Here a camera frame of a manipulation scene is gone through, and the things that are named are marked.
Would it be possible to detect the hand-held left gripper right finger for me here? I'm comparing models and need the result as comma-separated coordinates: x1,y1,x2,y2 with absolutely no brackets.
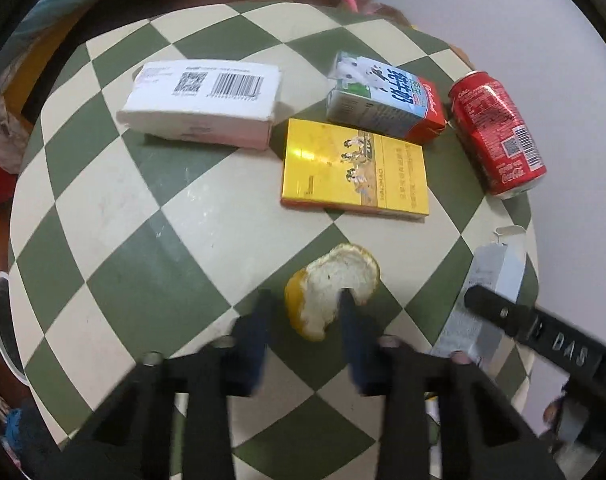
337,290,554,480

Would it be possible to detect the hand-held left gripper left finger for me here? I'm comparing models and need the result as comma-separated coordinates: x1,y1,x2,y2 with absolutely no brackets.
83,289,274,480

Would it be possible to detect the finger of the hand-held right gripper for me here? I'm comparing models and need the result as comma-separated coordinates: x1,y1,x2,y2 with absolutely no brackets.
464,284,606,379

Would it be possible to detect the small white carton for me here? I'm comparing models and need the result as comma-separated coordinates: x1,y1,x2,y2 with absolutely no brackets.
430,225,528,367

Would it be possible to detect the orange peel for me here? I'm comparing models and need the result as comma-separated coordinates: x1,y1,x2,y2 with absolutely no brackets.
284,243,382,343

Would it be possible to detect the yellow carton box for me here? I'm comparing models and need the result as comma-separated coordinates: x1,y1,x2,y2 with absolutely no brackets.
281,118,430,221

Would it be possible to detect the red soda can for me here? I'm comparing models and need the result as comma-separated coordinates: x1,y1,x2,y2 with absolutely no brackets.
448,70,548,201

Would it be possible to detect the white box with barcode label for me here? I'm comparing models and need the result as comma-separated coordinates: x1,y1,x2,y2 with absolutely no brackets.
116,59,282,151

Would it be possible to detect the blue and white milk carton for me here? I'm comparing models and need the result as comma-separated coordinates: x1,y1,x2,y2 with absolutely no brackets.
326,51,448,145

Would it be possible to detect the white round trash bin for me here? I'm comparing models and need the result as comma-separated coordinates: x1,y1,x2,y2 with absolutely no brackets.
0,270,31,388

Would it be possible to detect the blue garment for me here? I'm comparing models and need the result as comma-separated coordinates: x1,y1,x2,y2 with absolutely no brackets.
0,385,34,461

